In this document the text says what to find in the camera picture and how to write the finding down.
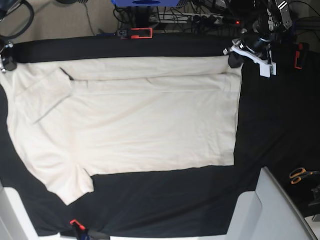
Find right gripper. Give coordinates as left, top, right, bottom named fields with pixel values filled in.
left=0, top=41, right=18, bottom=74

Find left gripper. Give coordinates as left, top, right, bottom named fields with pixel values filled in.
left=223, top=34, right=277, bottom=77

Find white T-shirt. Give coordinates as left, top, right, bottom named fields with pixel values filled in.
left=0, top=56, right=242, bottom=205

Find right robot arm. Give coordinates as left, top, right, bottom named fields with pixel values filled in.
left=0, top=0, right=35, bottom=74

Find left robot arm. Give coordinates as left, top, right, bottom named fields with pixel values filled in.
left=223, top=0, right=293, bottom=78

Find black power strip red light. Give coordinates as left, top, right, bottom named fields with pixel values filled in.
left=222, top=16, right=246, bottom=28

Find orange black clamp right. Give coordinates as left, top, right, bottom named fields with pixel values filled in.
left=294, top=43, right=310, bottom=70

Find orange black clamp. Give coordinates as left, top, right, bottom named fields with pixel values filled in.
left=115, top=27, right=154, bottom=40
left=294, top=43, right=310, bottom=70

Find black table cloth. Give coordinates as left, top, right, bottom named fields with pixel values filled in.
left=0, top=45, right=320, bottom=238

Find white power strip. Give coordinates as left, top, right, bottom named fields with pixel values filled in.
left=149, top=12, right=224, bottom=24

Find orange black clamp top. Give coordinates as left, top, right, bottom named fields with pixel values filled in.
left=115, top=27, right=154, bottom=40

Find blue box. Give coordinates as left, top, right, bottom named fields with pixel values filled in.
left=111, top=0, right=180, bottom=8

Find orange clamp bottom edge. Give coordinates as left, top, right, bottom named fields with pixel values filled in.
left=70, top=219, right=86, bottom=231

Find orange handled scissors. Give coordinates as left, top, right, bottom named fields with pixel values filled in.
left=289, top=167, right=320, bottom=185

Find white frame left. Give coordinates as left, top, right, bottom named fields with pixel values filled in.
left=0, top=185, right=61, bottom=240

